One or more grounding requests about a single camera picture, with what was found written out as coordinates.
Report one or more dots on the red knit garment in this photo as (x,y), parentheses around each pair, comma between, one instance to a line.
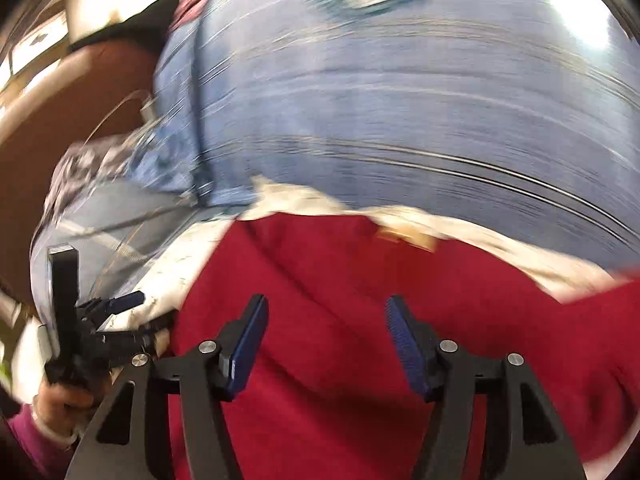
(339,386)

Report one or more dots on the person's left hand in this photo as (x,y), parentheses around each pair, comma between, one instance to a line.
(60,411)

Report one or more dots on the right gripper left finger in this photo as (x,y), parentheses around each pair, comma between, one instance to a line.
(129,437)

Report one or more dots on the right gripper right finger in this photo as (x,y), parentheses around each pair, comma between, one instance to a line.
(491,419)

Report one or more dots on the white phone charger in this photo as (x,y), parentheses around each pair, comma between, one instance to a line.
(147,110)

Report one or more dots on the purple left sleeve forearm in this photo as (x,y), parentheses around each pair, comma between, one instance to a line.
(33,449)

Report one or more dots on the grey crumpled cloth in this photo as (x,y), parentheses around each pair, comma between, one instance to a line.
(82,167)

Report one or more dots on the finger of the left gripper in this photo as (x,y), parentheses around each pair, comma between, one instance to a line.
(124,344)
(97,307)

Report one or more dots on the blue plaid pillow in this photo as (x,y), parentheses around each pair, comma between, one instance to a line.
(518,115)

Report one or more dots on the black cloth on headboard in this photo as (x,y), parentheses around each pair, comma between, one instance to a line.
(147,29)

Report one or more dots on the cream leaf-print pillow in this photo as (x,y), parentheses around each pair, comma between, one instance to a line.
(320,263)

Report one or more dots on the brown wooden headboard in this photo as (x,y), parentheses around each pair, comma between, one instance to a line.
(95,91)

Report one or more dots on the grey plaid bed sheet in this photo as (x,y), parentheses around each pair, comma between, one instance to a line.
(118,229)

